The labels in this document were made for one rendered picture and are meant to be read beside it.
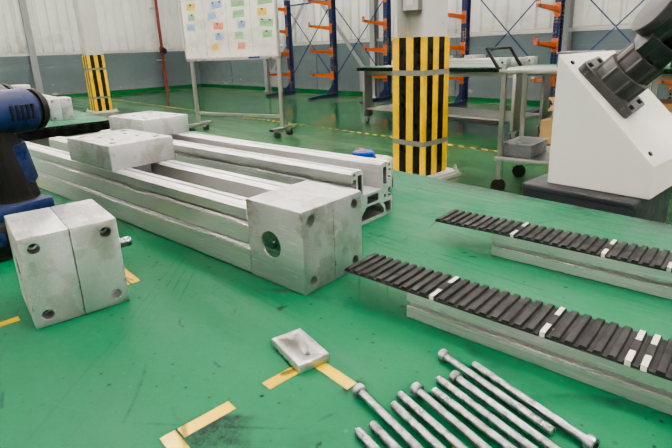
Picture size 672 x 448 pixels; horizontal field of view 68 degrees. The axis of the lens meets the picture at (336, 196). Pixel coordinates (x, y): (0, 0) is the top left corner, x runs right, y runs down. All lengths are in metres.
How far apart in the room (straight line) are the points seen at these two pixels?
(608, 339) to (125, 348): 0.41
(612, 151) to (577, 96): 0.11
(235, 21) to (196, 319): 6.15
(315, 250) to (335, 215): 0.05
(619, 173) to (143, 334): 0.77
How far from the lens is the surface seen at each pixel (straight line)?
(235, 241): 0.63
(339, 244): 0.57
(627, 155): 0.96
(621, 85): 0.98
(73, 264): 0.57
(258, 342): 0.48
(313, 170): 0.76
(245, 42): 6.50
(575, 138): 0.98
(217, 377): 0.45
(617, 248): 0.63
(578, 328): 0.45
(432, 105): 3.97
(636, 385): 0.45
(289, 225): 0.53
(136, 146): 0.86
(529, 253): 0.64
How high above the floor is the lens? 1.03
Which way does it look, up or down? 16 degrees down
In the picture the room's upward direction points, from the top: 2 degrees counter-clockwise
